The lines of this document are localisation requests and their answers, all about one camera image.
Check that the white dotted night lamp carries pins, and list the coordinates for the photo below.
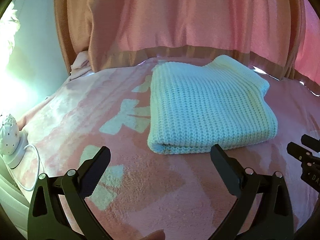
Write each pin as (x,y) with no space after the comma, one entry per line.
(13,141)

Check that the folded pink cloth by curtain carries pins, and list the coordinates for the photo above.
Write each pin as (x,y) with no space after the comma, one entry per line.
(81,62)

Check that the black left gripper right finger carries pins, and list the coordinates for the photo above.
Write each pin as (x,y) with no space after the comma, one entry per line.
(274,216)

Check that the white red black knit sweater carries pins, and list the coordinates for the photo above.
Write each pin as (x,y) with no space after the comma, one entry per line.
(193,107)

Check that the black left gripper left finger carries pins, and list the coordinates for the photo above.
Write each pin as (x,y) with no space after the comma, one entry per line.
(47,219)

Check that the pink curtain with tan hem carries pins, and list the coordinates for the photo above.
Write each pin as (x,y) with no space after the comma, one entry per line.
(279,36)

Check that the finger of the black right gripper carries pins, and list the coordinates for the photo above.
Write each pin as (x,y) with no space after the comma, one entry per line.
(311,142)
(298,152)

